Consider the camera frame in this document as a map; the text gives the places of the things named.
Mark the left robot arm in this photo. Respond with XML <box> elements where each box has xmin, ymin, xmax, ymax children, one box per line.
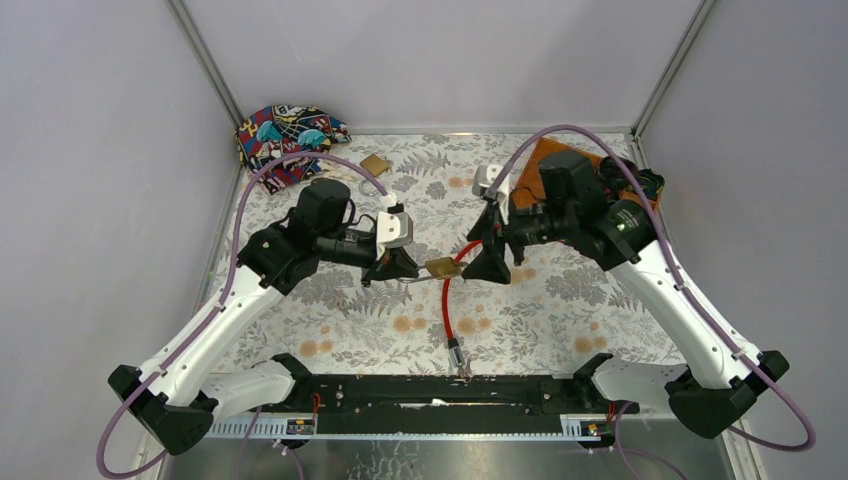
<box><xmin>108</xmin><ymin>179</ymin><xmax>419</xmax><ymax>456</ymax></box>

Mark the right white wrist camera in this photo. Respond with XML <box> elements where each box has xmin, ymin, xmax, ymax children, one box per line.
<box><xmin>472</xmin><ymin>164</ymin><xmax>510</xmax><ymax>225</ymax></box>

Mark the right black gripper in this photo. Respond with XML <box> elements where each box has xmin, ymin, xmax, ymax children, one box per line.
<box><xmin>461</xmin><ymin>192</ymin><xmax>573</xmax><ymax>284</ymax></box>

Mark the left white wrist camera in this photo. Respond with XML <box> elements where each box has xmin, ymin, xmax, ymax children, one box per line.
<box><xmin>375</xmin><ymin>192</ymin><xmax>413</xmax><ymax>259</ymax></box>

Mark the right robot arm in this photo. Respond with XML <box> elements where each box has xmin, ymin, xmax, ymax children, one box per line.
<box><xmin>463</xmin><ymin>150</ymin><xmax>789</xmax><ymax>439</ymax></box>

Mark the black coiled strap top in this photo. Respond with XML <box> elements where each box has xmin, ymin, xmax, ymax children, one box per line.
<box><xmin>599</xmin><ymin>155</ymin><xmax>640</xmax><ymax>197</ymax></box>

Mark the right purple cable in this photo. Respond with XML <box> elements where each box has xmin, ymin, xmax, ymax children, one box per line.
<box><xmin>486</xmin><ymin>124</ymin><xmax>817</xmax><ymax>480</ymax></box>

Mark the colourful patterned cloth bag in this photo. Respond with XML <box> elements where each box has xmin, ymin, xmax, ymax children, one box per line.
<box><xmin>234</xmin><ymin>104</ymin><xmax>351</xmax><ymax>195</ymax></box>

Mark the purple cable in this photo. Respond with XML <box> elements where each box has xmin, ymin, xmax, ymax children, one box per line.
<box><xmin>486</xmin><ymin>124</ymin><xmax>817</xmax><ymax>480</ymax></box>
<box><xmin>95</xmin><ymin>150</ymin><xmax>399</xmax><ymax>480</ymax></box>

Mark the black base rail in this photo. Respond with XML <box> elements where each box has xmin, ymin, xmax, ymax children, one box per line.
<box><xmin>261</xmin><ymin>374</ymin><xmax>639</xmax><ymax>438</ymax></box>

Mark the dark green coiled strap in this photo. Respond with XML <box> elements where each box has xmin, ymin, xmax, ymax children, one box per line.
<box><xmin>635</xmin><ymin>168</ymin><xmax>666</xmax><ymax>202</ymax></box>

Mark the small brass padlock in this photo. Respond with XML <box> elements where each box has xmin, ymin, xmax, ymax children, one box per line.
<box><xmin>398</xmin><ymin>257</ymin><xmax>467</xmax><ymax>284</ymax></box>

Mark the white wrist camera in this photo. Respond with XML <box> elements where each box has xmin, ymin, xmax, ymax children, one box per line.
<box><xmin>472</xmin><ymin>164</ymin><xmax>510</xmax><ymax>225</ymax></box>
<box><xmin>375</xmin><ymin>192</ymin><xmax>413</xmax><ymax>259</ymax></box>

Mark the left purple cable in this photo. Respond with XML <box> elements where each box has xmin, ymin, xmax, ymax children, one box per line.
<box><xmin>95</xmin><ymin>150</ymin><xmax>399</xmax><ymax>480</ymax></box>

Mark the floral table mat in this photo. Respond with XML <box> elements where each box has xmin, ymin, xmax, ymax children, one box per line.
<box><xmin>214</xmin><ymin>134</ymin><xmax>682</xmax><ymax>375</ymax></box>

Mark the red cable lock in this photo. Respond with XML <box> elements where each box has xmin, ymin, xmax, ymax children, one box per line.
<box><xmin>441</xmin><ymin>277</ymin><xmax>471</xmax><ymax>381</ymax></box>

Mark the orange compartment tray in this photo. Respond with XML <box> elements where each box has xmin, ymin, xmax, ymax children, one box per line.
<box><xmin>511</xmin><ymin>138</ymin><xmax>665</xmax><ymax>212</ymax></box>

